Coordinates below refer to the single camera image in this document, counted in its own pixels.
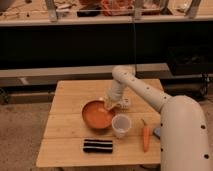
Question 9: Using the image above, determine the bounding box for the orange ceramic bowl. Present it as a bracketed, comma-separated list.
[82, 100, 116, 129]

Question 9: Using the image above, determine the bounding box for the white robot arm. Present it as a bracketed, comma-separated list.
[107, 66, 213, 171]

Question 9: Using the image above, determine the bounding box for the blue sponge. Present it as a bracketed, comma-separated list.
[153, 127, 161, 139]

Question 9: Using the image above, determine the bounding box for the orange carrot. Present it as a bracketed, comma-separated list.
[142, 119, 150, 153]

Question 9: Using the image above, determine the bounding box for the black white striped cloth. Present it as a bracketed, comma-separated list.
[83, 139, 113, 153]

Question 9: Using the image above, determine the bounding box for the wooden workbench shelf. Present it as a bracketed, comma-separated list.
[0, 0, 213, 27]

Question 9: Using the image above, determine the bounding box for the clear plastic cup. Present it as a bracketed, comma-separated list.
[111, 114, 131, 138]

